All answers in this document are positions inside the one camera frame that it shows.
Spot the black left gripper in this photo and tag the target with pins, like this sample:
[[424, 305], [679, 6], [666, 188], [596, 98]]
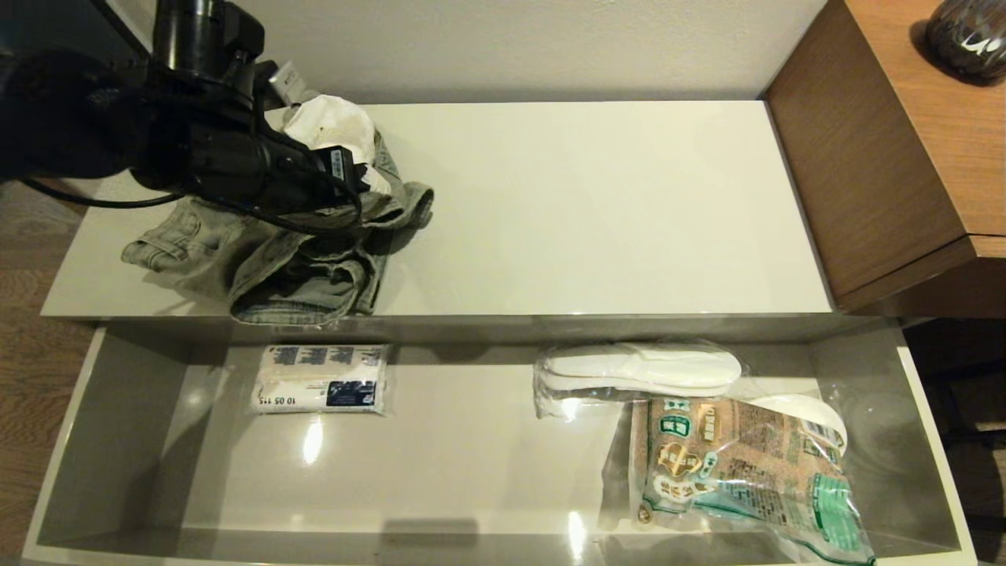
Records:
[[251, 169]]

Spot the white toilet paper roll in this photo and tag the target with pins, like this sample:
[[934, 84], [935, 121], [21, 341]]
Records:
[[334, 122]]

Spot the grey denim shorts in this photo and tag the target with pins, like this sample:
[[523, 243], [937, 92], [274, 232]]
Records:
[[267, 263]]

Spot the grey cabinet drawer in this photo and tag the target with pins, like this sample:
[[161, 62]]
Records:
[[471, 472]]

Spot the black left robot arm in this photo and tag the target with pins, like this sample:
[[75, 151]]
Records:
[[86, 118]]

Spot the white and blue tissue pack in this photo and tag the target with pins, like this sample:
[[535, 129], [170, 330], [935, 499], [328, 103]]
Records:
[[318, 381]]

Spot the grey glossy low cabinet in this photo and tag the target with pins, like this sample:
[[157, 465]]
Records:
[[566, 204]]

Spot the white slippers in plastic bag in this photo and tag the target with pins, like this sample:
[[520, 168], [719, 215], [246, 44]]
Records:
[[637, 369]]

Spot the brown and green snack bag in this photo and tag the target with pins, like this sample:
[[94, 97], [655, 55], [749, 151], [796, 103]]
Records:
[[731, 472]]

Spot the white paper plates pack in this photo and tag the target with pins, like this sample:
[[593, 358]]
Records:
[[813, 417]]

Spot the brown wooden desk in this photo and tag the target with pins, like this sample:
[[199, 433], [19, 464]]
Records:
[[880, 141]]

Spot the dark glossy vase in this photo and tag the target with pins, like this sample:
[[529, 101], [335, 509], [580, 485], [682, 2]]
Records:
[[968, 39]]

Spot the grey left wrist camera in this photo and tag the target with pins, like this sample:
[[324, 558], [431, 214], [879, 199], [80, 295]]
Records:
[[288, 82]]

